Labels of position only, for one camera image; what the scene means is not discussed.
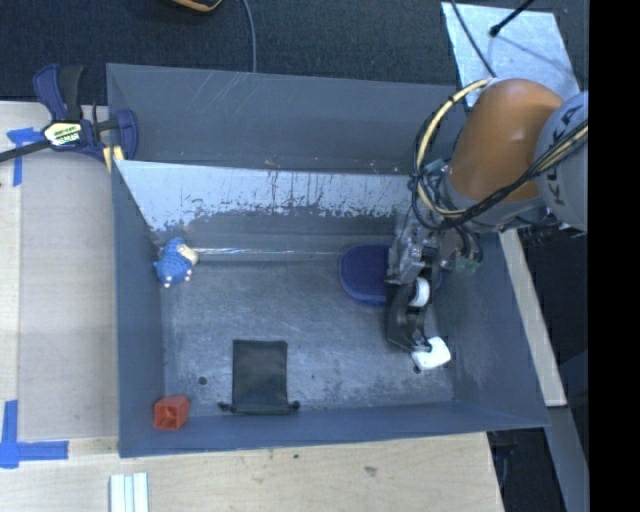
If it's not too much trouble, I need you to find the dark blue oval pad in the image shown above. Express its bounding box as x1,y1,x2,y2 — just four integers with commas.
338,243,444,308

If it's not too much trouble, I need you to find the grey metal bin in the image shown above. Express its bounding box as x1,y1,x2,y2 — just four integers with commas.
104,62,552,459

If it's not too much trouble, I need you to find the black cloth pouch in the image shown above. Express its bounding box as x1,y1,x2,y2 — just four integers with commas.
217,339,302,417

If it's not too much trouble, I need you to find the blue toy animal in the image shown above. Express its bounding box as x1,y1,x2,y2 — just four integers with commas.
152,237,200,289

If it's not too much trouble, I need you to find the red-orange hollow cube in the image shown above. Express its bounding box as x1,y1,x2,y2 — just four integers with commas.
152,394,192,432

